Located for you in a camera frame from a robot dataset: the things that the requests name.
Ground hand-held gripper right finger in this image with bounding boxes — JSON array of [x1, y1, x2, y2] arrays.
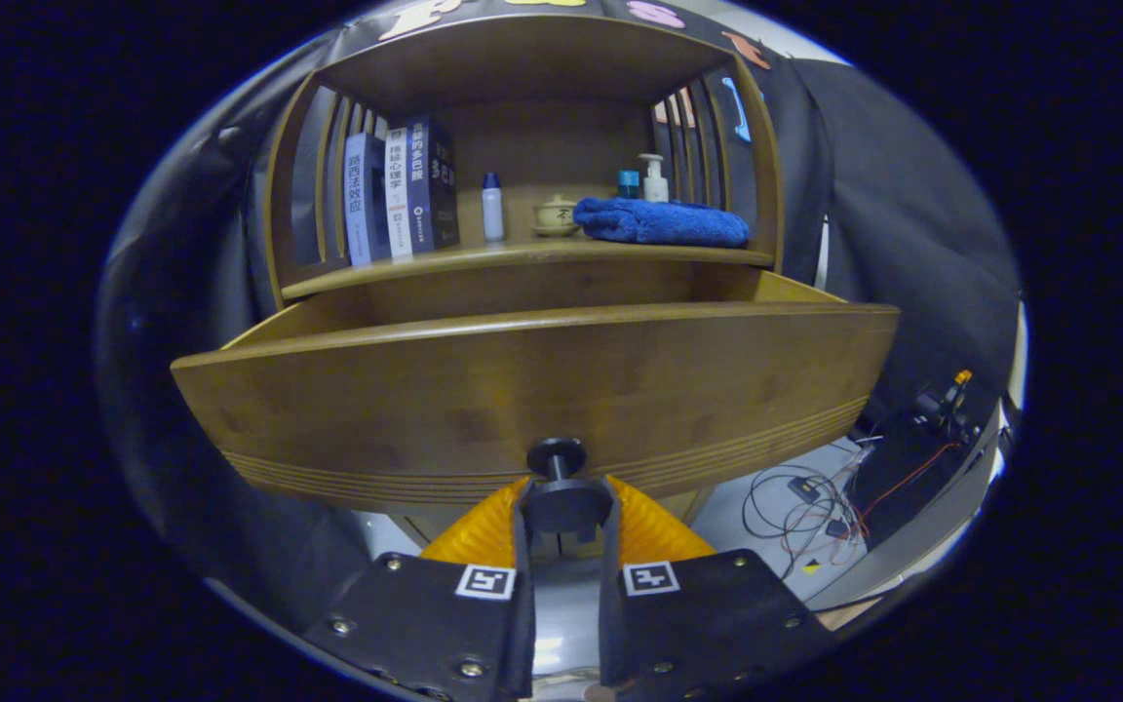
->
[[599, 475, 831, 701]]

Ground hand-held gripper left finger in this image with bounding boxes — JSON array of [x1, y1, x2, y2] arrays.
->
[[303, 475, 535, 701]]

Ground black drawer knob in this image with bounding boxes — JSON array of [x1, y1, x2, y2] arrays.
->
[[521, 437, 613, 542]]

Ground wooden drawer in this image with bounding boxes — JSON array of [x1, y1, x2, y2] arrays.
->
[[170, 268, 902, 542]]

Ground wooden countertop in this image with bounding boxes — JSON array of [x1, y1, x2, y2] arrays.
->
[[281, 237, 777, 301]]

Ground wooden cabinet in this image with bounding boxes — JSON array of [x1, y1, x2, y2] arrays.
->
[[259, 12, 787, 557]]

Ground blue folded towel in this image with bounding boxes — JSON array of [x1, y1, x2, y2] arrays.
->
[[572, 196, 751, 248]]

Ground beige lidded tea cup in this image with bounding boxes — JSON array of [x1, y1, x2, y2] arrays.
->
[[532, 193, 582, 238]]

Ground black orange tool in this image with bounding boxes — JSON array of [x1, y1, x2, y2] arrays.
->
[[912, 369, 977, 440]]

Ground white bottle blue cap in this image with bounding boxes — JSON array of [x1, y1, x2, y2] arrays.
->
[[481, 172, 505, 243]]

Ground white pump bottle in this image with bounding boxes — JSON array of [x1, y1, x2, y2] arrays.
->
[[638, 153, 670, 204]]

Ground dark navy book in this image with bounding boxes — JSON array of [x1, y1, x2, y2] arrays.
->
[[404, 117, 460, 254]]

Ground grey-blue book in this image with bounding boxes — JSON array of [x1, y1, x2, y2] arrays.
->
[[342, 156, 392, 267]]

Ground white spine book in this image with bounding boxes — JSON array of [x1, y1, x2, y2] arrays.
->
[[384, 125, 416, 259]]

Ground tangle of floor cables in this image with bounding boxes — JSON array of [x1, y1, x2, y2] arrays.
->
[[742, 439, 874, 576]]

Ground red cable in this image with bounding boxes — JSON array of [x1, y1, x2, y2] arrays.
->
[[859, 441, 970, 523]]

